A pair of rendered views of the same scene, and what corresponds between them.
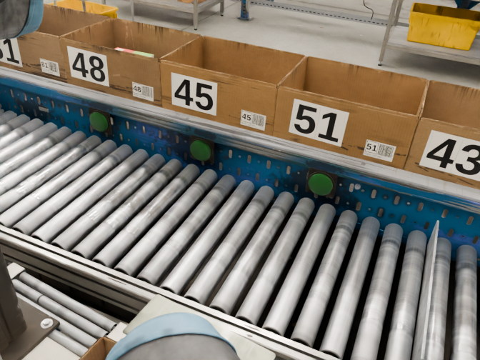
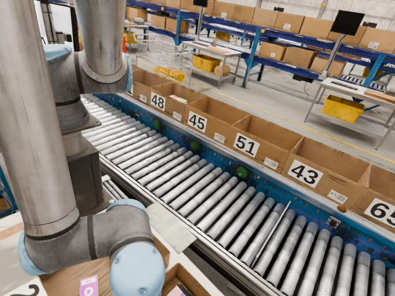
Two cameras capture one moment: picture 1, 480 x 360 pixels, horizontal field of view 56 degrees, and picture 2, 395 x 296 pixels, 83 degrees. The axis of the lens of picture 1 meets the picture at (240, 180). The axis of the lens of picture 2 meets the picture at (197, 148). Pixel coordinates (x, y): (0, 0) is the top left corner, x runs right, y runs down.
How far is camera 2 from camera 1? 0.23 m
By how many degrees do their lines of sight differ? 9
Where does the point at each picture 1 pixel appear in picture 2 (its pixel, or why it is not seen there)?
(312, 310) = (218, 225)
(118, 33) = (174, 88)
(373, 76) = (278, 129)
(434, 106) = (305, 148)
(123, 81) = (170, 110)
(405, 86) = (293, 136)
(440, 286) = (281, 230)
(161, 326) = (126, 201)
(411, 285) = (267, 226)
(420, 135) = (289, 160)
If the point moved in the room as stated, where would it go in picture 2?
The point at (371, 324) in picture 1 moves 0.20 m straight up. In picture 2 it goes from (242, 238) to (254, 210)
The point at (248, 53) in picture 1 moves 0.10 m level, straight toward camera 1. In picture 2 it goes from (226, 108) to (224, 113)
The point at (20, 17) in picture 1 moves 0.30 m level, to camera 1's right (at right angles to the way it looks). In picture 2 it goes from (123, 87) to (197, 106)
